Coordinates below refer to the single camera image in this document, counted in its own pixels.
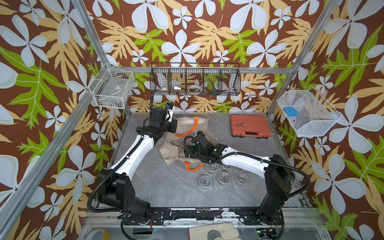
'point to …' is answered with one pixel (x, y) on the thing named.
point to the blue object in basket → (291, 111)
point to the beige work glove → (222, 231)
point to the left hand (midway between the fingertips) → (175, 119)
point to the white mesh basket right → (315, 116)
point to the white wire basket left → (112, 87)
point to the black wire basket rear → (195, 78)
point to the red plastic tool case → (250, 125)
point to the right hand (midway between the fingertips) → (188, 151)
